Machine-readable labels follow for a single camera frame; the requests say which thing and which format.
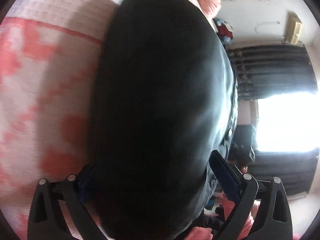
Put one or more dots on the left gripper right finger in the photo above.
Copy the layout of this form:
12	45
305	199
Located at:
273	220

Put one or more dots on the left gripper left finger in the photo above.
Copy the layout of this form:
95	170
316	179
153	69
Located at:
56	203

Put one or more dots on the beige air conditioner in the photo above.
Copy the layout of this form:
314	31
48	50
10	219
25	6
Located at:
294	29

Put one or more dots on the nightstand with clutter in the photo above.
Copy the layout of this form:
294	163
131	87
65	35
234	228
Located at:
224	31

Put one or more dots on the black pants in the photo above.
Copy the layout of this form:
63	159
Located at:
161	104

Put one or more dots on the pink white patterned bed blanket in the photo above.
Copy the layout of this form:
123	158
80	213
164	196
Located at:
49	54

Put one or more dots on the dark patterned curtain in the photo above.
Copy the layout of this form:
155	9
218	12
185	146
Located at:
280	80

